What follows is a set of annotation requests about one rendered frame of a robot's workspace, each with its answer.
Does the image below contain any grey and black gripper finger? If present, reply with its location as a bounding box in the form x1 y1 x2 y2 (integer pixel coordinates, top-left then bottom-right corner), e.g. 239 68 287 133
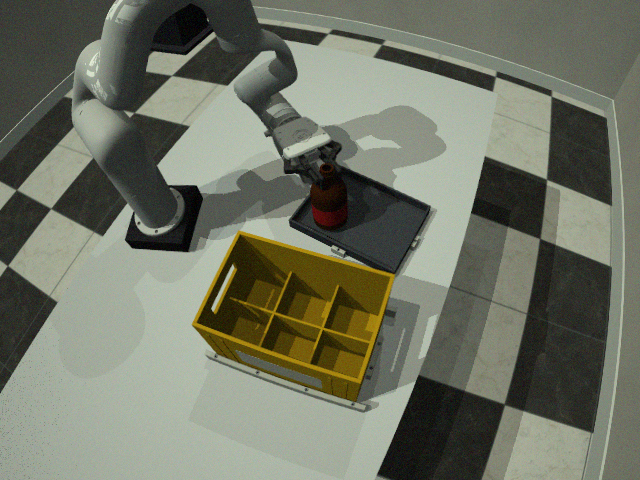
284 154 325 190
317 140 342 182

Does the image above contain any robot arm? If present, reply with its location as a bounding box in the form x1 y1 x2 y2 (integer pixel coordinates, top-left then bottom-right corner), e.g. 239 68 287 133
72 0 301 237

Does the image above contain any yellow divided crate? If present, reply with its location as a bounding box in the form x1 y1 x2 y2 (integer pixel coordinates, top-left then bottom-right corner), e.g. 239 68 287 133
192 230 395 402

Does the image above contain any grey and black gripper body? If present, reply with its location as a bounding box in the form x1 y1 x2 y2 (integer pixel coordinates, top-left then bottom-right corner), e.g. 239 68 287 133
272 115 332 165

